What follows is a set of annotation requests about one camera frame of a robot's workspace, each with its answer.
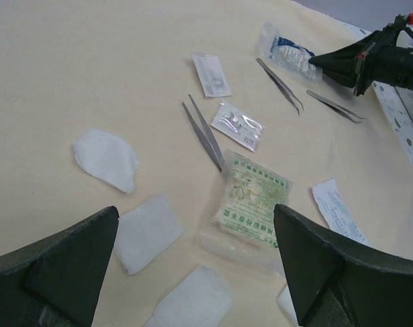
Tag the blue printed clear packet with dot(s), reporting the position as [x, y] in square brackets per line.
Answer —
[285, 53]

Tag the curved steel tweezers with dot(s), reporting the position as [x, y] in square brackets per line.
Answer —
[285, 90]
[342, 111]

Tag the white gauze pad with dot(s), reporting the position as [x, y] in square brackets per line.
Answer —
[145, 232]
[201, 299]
[107, 157]

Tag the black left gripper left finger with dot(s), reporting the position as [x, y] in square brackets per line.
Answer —
[57, 280]

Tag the green printed glove packet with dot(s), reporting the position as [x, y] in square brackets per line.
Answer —
[240, 226]

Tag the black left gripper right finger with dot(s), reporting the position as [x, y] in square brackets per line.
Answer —
[336, 281]

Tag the white gauze pad top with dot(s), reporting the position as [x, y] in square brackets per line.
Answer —
[107, 157]

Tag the straight steel tweezers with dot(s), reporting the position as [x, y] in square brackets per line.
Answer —
[205, 135]

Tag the white blue paper pouch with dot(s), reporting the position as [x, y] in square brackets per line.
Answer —
[335, 211]

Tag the small clear packet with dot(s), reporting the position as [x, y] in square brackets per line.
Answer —
[238, 126]
[211, 74]

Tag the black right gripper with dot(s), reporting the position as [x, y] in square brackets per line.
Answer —
[377, 58]

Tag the beige cloth mat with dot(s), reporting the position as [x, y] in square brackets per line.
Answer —
[125, 67]

